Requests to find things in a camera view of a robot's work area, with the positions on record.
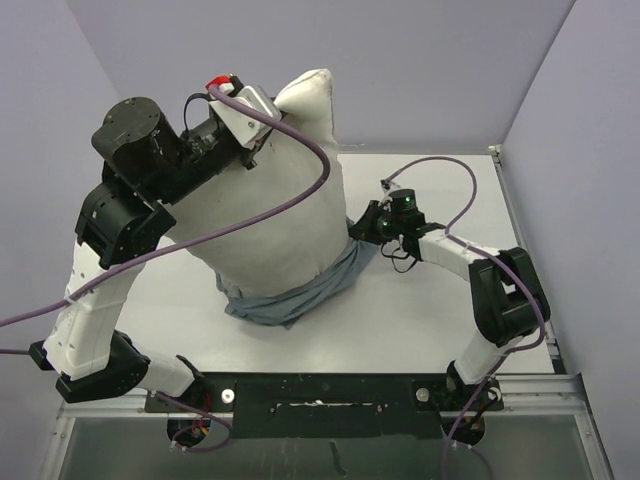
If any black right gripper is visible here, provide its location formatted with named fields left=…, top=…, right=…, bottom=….
left=350, top=200, right=404, bottom=246

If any cream white pillow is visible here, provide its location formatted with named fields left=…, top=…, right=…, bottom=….
left=169, top=67, right=351, bottom=301

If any blue-grey pillowcase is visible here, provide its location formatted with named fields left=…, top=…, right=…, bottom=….
left=205, top=210, right=376, bottom=326

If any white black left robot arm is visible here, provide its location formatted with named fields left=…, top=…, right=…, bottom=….
left=29, top=97, right=269, bottom=411

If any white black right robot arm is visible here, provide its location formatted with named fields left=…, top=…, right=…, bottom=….
left=349, top=189, right=550, bottom=409

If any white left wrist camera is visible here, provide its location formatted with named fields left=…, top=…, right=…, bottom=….
left=205, top=74, right=284, bottom=150

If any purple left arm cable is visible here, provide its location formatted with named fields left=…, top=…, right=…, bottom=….
left=0, top=82, right=332, bottom=454

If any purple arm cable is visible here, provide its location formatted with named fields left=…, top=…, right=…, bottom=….
left=0, top=82, right=332, bottom=454
left=379, top=157, right=547, bottom=480

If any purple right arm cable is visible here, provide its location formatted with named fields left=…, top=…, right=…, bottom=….
left=379, top=157, right=547, bottom=480

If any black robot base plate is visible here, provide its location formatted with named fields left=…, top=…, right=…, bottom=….
left=145, top=371, right=503, bottom=451

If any aluminium frame rail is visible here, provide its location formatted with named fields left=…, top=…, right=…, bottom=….
left=39, top=143, right=614, bottom=480

